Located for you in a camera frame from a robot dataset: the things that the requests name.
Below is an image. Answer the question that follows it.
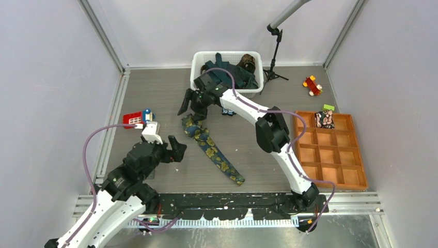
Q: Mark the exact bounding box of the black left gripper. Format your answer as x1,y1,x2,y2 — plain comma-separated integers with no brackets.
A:
140,135,186,180

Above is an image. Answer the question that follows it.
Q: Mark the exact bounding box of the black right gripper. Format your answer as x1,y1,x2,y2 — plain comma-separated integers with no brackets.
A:
178,88,210,122

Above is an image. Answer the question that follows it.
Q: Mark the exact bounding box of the blue yellow floral tie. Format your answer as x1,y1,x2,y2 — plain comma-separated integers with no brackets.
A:
181,114,245,185

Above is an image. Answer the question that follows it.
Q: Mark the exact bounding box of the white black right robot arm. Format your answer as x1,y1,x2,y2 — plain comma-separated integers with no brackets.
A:
178,72,319,212

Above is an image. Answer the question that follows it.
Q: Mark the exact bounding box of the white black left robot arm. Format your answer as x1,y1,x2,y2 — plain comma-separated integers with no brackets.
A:
44,121,187,247

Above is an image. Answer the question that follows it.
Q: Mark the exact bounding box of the blue owl toy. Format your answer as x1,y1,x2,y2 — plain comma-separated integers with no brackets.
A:
222,108,236,116

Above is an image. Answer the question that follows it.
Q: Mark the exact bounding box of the white plastic basket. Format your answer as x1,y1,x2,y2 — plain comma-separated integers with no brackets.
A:
190,51,264,99

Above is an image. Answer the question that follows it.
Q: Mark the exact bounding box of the red toy house block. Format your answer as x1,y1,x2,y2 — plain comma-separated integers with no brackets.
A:
122,108,155,129

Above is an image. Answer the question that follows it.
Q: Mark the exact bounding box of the dark green tie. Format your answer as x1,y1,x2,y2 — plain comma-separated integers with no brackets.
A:
200,53,258,89

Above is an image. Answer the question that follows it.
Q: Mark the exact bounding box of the brown patterned rolled tie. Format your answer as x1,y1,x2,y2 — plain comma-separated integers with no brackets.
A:
237,53,256,73

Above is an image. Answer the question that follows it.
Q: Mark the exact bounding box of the black tripod stand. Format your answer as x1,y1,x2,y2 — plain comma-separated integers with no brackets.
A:
263,24,289,86

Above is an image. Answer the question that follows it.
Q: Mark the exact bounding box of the red toy car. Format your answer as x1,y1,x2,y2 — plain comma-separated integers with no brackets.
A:
303,75,322,96

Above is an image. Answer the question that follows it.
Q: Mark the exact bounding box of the green toy block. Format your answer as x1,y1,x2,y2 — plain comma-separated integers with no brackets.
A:
322,104,335,111

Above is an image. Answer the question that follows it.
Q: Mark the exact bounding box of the orange wooden compartment tray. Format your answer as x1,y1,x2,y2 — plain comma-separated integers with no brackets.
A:
292,111,368,191

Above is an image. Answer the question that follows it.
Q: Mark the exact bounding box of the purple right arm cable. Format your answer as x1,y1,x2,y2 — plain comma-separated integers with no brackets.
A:
204,67,337,234

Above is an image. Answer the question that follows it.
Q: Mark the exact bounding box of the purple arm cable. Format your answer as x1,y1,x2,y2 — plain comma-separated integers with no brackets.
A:
204,67,337,234
65,123,179,247

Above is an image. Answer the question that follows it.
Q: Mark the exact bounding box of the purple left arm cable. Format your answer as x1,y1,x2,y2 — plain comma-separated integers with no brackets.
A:
65,123,179,247

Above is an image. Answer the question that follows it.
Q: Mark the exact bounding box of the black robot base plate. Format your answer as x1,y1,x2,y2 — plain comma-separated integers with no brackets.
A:
145,193,326,221

